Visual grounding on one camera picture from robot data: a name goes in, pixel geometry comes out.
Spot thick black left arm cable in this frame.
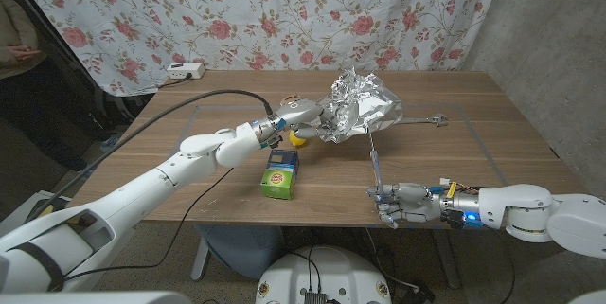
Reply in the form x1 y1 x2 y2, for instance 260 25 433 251
23 88 276 223

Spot large aluminum foil sheet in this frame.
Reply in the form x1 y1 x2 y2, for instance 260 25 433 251
314 66 404 144

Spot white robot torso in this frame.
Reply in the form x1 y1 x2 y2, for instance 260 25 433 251
255 245 393 304

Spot grey orange handled scissors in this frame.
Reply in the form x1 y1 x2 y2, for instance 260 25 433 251
367 131 385 199

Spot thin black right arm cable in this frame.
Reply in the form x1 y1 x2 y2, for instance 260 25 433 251
487 227 517 304

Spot silver metal tool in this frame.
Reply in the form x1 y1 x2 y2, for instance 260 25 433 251
395 113 450 128

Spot black power adapter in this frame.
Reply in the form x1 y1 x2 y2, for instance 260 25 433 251
401 284 437 304

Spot grey blue stool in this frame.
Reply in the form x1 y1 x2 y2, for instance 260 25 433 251
194 225 284 280

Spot person in beige jacket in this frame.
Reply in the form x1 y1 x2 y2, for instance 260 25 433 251
0 0 122 172

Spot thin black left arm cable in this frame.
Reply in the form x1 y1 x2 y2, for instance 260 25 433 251
61 167 236 284

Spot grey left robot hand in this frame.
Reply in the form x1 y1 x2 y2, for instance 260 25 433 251
253 98 332 150

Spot green blue sponge package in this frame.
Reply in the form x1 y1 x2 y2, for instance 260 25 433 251
259 149 300 201

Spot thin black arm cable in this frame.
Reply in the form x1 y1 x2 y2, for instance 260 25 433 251
487 227 517 304
61 167 236 284

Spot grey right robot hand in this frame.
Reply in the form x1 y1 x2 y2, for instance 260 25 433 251
366 182 482 229

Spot white power strip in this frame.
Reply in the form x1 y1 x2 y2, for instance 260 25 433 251
166 62 206 80

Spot white robot body panel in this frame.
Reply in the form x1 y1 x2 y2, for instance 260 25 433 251
0 291 193 304

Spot yellow black floor mat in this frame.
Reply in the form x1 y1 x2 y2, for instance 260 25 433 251
32 198 67 218

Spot floral backdrop cloth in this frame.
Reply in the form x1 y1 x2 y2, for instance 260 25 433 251
7 0 508 98

